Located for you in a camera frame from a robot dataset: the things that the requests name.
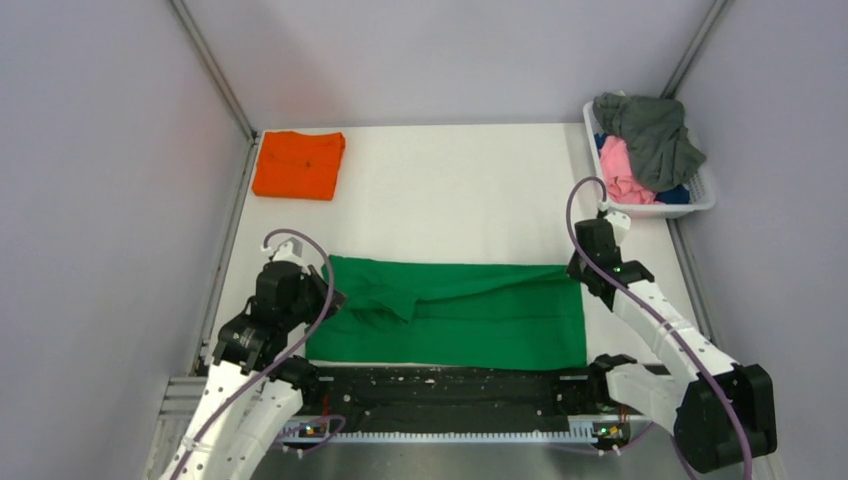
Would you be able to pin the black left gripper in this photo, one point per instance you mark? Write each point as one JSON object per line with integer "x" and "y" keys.
{"x": 314, "y": 279}

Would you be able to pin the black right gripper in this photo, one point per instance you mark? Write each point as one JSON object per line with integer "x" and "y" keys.
{"x": 573, "y": 269}

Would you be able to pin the green t shirt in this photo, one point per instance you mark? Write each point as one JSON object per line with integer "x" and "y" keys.
{"x": 501, "y": 316}

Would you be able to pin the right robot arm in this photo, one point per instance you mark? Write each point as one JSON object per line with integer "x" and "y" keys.
{"x": 718, "y": 411}

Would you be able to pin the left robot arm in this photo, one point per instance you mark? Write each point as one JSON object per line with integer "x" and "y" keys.
{"x": 256, "y": 382}

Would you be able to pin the pink t shirt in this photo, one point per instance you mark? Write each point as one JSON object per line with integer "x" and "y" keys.
{"x": 620, "y": 181}

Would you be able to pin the grey t shirt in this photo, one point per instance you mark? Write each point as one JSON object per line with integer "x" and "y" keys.
{"x": 661, "y": 154}

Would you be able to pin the white laundry basket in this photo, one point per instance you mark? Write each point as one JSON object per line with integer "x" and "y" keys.
{"x": 701, "y": 187}

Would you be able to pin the folded orange t shirt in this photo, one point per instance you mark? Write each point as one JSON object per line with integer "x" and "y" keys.
{"x": 298, "y": 166}

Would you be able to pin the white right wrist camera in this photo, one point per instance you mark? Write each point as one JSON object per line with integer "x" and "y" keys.
{"x": 620, "y": 223}

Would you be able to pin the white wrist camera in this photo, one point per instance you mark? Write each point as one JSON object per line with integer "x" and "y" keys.
{"x": 289, "y": 250}
{"x": 620, "y": 223}

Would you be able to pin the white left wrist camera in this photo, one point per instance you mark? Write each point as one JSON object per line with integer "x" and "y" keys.
{"x": 289, "y": 250}

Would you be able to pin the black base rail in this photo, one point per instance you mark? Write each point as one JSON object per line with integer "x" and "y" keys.
{"x": 383, "y": 404}

